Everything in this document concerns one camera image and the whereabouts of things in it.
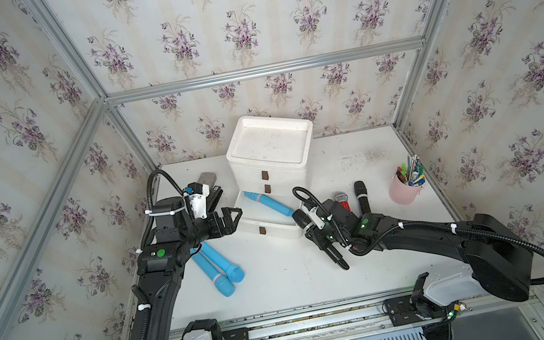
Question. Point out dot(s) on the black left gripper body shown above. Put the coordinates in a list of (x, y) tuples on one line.
[(215, 231)]

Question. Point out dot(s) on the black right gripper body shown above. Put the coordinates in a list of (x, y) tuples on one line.
[(326, 236)]

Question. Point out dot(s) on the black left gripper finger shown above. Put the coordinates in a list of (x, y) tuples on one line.
[(231, 212), (232, 222)]

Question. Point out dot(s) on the red glitter microphone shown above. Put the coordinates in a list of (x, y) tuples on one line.
[(343, 199)]

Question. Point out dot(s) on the slim blue toy microphone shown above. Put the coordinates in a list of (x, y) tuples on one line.
[(267, 201)]

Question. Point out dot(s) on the black handheld microphone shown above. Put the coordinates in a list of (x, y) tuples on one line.
[(362, 196)]

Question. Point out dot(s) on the white three-drawer cabinet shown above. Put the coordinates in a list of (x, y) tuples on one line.
[(270, 155)]

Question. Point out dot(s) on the blue and black microphone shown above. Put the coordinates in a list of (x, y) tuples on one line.
[(316, 235)]

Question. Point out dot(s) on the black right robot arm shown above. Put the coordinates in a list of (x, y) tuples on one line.
[(502, 264)]

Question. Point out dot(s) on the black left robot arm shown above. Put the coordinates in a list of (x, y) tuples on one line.
[(179, 221)]

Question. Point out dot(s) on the black stapler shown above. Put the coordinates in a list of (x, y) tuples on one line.
[(214, 196)]

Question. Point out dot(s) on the grey rectangular eraser block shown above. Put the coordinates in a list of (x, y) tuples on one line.
[(208, 178)]

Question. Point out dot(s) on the pink cup of pens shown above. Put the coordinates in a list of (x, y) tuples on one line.
[(408, 181)]

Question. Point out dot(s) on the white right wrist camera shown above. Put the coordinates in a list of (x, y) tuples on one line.
[(316, 218)]

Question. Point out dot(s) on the aluminium mounting rail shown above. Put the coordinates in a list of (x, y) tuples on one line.
[(351, 318)]

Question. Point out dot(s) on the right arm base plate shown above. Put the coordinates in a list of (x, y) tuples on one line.
[(415, 308)]

